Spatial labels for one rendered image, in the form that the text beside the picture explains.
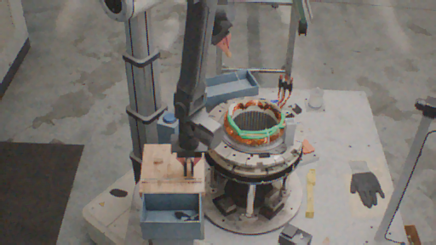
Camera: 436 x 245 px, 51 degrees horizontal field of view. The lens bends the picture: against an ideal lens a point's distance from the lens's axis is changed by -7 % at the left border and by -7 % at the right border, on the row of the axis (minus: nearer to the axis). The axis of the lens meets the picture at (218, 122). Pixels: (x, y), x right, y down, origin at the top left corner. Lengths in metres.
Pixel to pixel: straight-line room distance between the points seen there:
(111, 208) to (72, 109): 1.19
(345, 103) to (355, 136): 0.22
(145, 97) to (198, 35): 0.76
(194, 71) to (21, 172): 2.09
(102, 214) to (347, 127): 1.22
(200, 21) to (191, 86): 0.19
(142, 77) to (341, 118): 0.88
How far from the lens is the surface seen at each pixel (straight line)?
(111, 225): 2.39
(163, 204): 1.47
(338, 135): 2.07
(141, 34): 1.70
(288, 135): 1.50
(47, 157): 3.15
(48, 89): 3.71
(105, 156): 3.07
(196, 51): 1.13
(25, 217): 2.87
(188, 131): 1.32
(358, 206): 1.83
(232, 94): 1.77
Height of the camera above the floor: 2.16
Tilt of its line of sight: 42 degrees down
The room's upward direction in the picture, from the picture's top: 1 degrees clockwise
